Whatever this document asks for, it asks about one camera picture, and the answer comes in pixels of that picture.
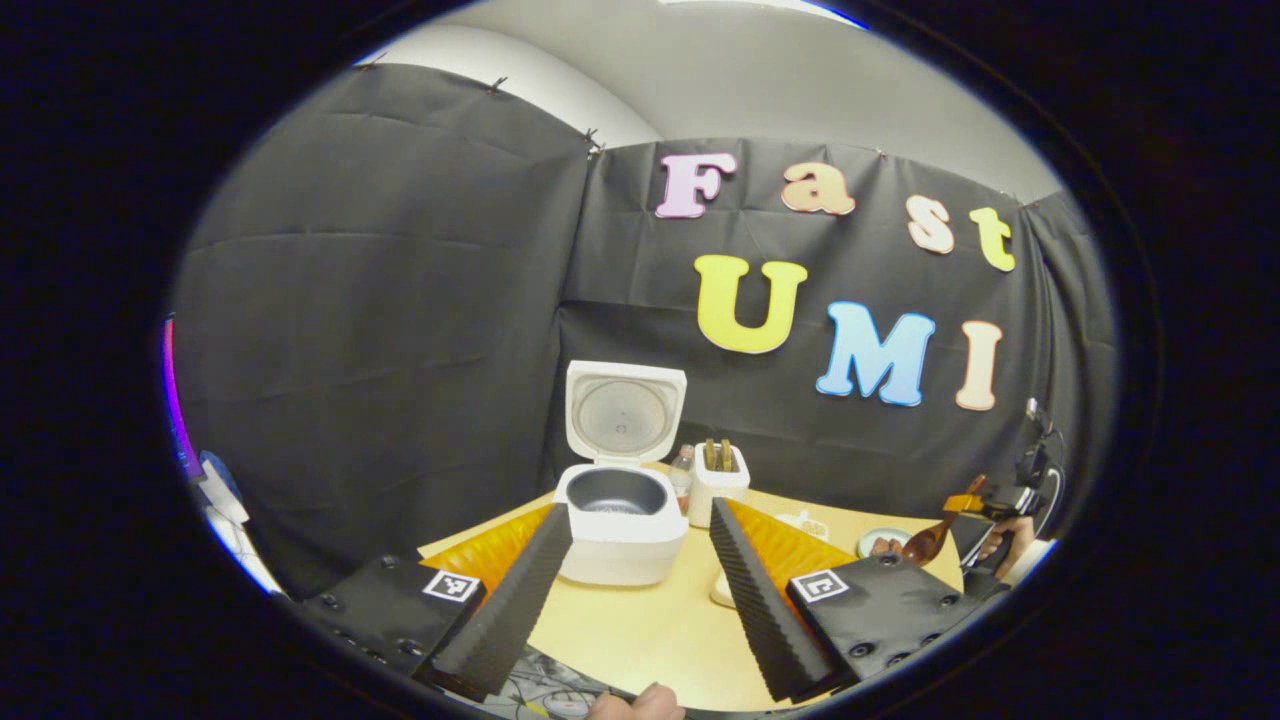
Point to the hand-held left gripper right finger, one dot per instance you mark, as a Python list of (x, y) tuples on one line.
[(765, 620)]

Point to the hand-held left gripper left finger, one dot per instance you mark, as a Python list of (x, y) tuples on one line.
[(515, 620)]

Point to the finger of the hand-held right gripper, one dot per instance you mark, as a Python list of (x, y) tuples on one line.
[(963, 503)]

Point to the white container of rice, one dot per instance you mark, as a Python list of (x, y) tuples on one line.
[(722, 590)]

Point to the wooden spoon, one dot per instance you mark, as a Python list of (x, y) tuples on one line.
[(925, 545)]

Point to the white chopstick holder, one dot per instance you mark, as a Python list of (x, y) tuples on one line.
[(718, 492)]

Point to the white rice cooker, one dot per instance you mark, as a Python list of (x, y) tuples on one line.
[(625, 535)]

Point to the brown meat piece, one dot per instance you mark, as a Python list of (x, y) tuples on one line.
[(885, 548)]

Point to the round plate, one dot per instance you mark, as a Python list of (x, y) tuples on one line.
[(878, 540)]

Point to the divided condiment dish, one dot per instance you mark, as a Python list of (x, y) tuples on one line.
[(805, 523)]

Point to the small clear bottle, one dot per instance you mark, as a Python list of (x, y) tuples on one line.
[(682, 478)]

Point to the white and blue object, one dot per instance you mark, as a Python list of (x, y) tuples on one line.
[(222, 500)]

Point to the black backdrop cloth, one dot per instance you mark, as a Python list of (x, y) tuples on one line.
[(380, 300)]

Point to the large ceiling light panel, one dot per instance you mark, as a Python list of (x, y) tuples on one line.
[(760, 4)]

